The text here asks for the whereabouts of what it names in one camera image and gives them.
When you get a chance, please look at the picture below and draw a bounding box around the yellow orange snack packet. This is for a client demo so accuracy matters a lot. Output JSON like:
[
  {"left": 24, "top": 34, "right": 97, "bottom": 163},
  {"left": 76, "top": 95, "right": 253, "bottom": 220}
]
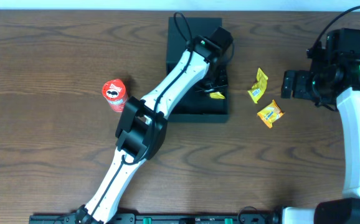
[{"left": 209, "top": 91, "right": 225, "bottom": 100}]

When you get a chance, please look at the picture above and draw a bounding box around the red Pringles can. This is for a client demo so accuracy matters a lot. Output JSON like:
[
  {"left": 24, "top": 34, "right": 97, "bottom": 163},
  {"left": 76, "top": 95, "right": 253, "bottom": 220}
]
[{"left": 102, "top": 79, "right": 128, "bottom": 113}]

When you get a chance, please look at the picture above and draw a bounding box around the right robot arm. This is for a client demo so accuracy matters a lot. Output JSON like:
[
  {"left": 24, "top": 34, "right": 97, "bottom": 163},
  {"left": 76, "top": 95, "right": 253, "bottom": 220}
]
[{"left": 272, "top": 28, "right": 360, "bottom": 223}]

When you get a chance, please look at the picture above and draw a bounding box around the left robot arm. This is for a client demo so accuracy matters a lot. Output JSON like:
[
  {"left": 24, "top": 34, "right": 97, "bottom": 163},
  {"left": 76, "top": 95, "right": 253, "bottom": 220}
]
[{"left": 75, "top": 27, "right": 234, "bottom": 223}]

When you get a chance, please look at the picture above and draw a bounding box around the orange yellow biscuit packet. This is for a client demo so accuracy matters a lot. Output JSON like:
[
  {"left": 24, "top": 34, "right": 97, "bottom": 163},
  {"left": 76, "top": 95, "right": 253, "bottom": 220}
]
[{"left": 257, "top": 100, "right": 285, "bottom": 128}]

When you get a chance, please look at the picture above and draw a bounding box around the right black cable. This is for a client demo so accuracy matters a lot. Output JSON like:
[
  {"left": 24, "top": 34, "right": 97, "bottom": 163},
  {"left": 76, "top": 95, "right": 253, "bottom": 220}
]
[{"left": 306, "top": 4, "right": 360, "bottom": 57}]

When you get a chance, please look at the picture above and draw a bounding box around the black cable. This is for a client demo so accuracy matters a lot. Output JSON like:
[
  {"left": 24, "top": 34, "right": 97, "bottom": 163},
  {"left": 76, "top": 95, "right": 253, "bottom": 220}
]
[
  {"left": 88, "top": 11, "right": 235, "bottom": 218},
  {"left": 306, "top": 4, "right": 360, "bottom": 57}
]

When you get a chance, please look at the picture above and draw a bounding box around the left black cable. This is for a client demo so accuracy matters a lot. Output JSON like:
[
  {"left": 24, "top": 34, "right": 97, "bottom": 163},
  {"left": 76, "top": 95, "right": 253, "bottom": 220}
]
[{"left": 88, "top": 11, "right": 235, "bottom": 218}]

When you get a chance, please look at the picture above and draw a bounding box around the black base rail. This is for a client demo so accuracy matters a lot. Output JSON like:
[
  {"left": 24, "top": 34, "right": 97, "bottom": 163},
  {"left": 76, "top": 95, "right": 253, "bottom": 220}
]
[{"left": 29, "top": 213, "right": 282, "bottom": 224}]

